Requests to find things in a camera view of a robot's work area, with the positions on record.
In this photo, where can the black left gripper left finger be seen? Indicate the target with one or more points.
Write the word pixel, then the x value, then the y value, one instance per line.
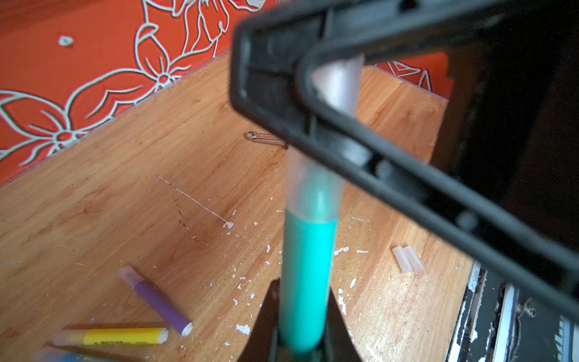
pixel 263 340

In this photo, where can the yellow highlighter pen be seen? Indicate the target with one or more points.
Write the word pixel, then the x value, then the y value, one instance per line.
pixel 118 336

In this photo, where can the blue marker pen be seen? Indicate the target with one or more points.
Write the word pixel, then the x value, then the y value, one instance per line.
pixel 51 354

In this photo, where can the green marker pen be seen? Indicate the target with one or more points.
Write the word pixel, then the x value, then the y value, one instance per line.
pixel 305 282

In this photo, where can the clear pen cap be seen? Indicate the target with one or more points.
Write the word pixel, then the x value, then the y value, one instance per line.
pixel 325 145
pixel 402 259
pixel 414 259

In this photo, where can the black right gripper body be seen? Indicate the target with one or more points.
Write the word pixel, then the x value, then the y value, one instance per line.
pixel 494 172

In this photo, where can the purple marker pen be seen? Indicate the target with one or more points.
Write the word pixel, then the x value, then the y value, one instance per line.
pixel 165 308

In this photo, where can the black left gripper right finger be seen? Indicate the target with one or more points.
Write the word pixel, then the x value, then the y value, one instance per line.
pixel 337 345

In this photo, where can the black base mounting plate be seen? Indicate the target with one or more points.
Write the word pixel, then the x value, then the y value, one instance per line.
pixel 499 322

